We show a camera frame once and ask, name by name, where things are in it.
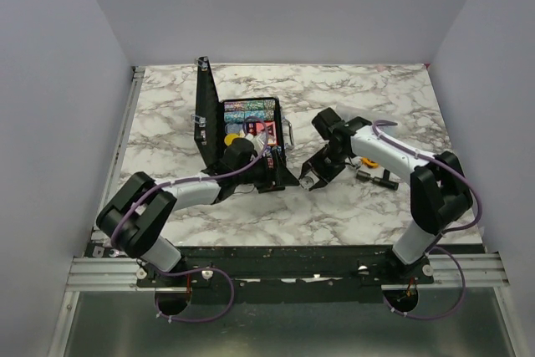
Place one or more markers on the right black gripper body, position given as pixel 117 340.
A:
pixel 331 162

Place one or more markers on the black pipe tee fitting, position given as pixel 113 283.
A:
pixel 385 181

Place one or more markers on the white plastic valve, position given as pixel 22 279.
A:
pixel 356 163

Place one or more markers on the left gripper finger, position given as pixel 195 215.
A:
pixel 269 164
pixel 280 164

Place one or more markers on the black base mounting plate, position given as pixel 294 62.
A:
pixel 295 274

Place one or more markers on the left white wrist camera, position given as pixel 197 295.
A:
pixel 258 141

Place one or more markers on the clear plastic organizer box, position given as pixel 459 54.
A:
pixel 348 113

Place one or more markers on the yellow round dealer chip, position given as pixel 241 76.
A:
pixel 230 138

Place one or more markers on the red playing card deck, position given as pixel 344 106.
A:
pixel 267 131

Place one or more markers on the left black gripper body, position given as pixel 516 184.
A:
pixel 256 174

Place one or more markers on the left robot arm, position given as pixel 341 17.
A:
pixel 134 217

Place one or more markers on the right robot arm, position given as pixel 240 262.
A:
pixel 439 192

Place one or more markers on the white poker chip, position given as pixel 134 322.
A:
pixel 306 182

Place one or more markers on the black poker chip case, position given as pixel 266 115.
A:
pixel 214 118

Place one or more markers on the grey metal cylinder part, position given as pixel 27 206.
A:
pixel 363 176

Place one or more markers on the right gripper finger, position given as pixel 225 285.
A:
pixel 323 178
pixel 311 167

